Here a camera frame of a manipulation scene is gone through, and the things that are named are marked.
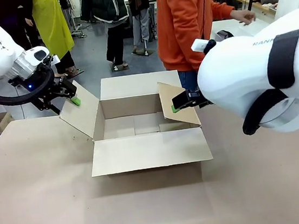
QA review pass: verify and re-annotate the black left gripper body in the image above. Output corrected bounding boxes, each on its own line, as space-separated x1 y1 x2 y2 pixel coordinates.
29 75 72 111

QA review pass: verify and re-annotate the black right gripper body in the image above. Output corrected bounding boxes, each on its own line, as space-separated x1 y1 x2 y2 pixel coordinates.
188 86 216 111

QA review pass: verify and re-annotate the brown cardboard shipping box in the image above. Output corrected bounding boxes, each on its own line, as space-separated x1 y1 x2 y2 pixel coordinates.
54 64 217 199

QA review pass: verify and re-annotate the person's left forearm orange sleeve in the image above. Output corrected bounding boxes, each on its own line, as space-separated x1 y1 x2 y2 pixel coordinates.
210 0 237 22

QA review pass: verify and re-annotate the person's left hand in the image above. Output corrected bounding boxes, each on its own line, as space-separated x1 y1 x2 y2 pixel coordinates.
229 7 258 28

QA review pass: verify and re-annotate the person in yellow apron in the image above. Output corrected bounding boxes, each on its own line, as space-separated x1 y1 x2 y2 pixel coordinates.
30 0 80 80

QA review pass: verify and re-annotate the black device on white table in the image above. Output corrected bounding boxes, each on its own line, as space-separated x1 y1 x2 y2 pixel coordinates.
215 28 235 42

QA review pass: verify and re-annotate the white side table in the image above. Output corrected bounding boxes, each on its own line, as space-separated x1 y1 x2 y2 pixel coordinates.
210 12 284 42

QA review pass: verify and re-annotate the person in orange hoodie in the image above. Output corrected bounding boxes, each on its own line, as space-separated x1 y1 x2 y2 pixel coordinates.
151 0 245 98

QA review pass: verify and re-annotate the person in black clothes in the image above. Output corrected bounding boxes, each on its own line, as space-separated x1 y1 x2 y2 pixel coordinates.
0 0 39 54

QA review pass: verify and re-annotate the person in dark striped jacket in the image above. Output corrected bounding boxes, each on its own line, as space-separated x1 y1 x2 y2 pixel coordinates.
78 0 137 74

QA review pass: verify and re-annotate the person in grey trousers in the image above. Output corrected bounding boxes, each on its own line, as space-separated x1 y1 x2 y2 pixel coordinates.
126 0 165 55

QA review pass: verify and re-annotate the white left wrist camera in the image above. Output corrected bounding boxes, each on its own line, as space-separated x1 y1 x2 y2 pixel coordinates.
24 43 61 71

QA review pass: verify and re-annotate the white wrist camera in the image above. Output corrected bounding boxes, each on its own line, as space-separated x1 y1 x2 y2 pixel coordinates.
189 36 218 56
24 43 61 71

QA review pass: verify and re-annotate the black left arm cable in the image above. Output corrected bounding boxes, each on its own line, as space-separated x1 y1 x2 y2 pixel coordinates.
0 64 57 108

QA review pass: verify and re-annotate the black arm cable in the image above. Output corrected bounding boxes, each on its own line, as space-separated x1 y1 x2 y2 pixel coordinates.
0 64 57 108
238 86 292 136

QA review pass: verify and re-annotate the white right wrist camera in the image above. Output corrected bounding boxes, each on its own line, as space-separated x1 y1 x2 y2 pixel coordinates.
189 36 218 56

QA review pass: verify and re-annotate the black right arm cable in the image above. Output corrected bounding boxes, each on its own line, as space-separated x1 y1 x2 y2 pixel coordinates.
238 86 292 136

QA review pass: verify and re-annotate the black strap on right arm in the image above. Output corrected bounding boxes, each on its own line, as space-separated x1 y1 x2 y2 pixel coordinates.
262 29 299 91

